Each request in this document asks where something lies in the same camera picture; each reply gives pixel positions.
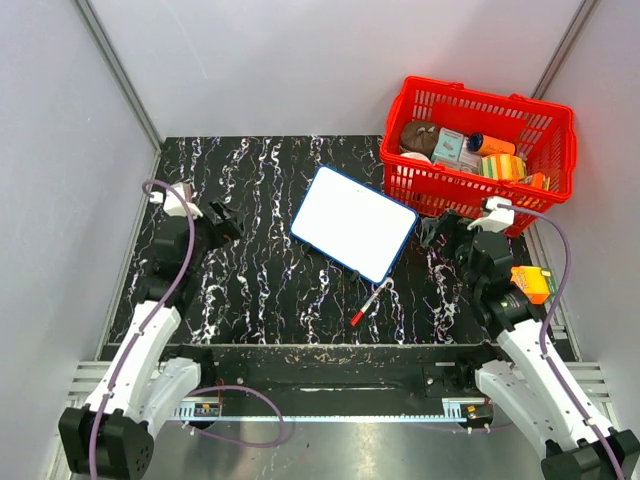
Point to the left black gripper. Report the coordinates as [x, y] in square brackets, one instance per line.
[224, 232]

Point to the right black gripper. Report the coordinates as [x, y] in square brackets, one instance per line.
[449, 223]

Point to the blue framed whiteboard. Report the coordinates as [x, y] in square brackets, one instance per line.
[353, 224]

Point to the red capped whiteboard marker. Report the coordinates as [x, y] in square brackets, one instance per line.
[362, 311]

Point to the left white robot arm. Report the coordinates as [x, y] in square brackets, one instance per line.
[113, 433]

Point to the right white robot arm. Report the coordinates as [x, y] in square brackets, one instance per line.
[519, 369]

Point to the white round lid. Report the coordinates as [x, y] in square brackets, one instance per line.
[416, 156]

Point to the pale pink box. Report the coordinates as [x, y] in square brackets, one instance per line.
[468, 161]

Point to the red plastic shopping basket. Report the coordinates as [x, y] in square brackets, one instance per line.
[542, 132]

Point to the teal small box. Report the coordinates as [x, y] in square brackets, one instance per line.
[448, 147]

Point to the brown round bun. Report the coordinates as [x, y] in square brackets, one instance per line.
[419, 136]

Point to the yellow green sponge pack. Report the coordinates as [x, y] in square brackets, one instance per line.
[503, 167]

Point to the orange tube blue cap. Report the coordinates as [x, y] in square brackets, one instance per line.
[485, 145]

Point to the orange snack box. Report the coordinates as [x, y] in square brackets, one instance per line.
[536, 180]

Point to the orange juice carton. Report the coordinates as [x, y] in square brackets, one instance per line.
[535, 282]

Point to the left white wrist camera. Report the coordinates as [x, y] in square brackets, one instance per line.
[178, 203]

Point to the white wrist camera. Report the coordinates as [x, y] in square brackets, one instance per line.
[497, 215]
[178, 203]

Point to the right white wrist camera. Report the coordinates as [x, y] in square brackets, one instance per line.
[497, 215]

